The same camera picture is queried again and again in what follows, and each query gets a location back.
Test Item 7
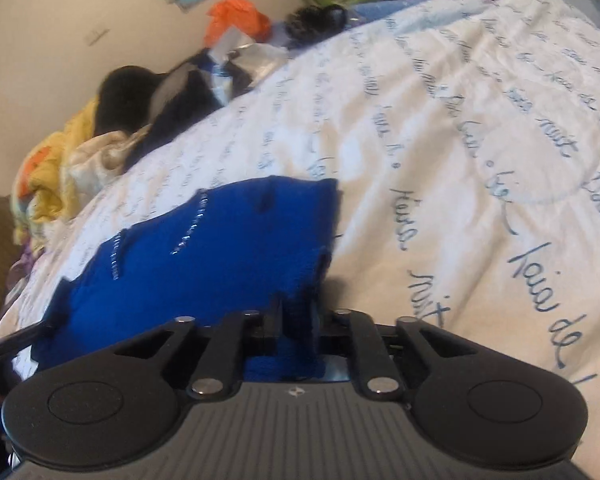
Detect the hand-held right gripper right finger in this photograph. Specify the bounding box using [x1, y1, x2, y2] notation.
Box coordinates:
[319, 307, 475, 402]

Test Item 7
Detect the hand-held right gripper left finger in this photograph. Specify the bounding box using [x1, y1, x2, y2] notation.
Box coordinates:
[111, 300, 287, 402]

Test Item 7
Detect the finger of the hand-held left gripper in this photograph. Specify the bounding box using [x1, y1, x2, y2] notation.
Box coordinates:
[0, 321, 57, 361]

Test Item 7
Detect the blue knit garment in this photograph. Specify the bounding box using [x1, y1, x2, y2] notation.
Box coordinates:
[30, 175, 343, 386]

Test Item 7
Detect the purple floral cloth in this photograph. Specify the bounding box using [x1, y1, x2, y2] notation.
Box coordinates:
[7, 245, 46, 288]

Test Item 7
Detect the yellow floral blanket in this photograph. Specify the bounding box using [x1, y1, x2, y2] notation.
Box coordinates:
[12, 95, 101, 256]

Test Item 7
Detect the white script-printed blanket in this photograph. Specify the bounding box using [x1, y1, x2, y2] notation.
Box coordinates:
[0, 0, 600, 480]

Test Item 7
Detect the cream satin cloth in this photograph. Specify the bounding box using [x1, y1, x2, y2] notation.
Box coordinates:
[67, 127, 151, 191]

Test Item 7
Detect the navy and grey garment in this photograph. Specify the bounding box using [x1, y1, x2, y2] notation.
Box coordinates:
[122, 55, 261, 171]

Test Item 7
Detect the black round cloth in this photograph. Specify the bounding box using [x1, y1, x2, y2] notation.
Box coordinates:
[94, 66, 166, 136]

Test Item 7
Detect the silver foil bag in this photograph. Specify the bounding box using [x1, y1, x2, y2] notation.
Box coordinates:
[207, 30, 291, 96]

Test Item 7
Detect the orange cloth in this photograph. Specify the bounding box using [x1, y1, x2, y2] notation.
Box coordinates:
[203, 0, 272, 48]

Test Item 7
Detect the black fuzzy item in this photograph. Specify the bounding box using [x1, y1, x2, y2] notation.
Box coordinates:
[285, 4, 351, 46]

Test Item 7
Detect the light blue sheet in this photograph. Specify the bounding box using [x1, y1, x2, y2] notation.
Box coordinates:
[352, 0, 431, 22]

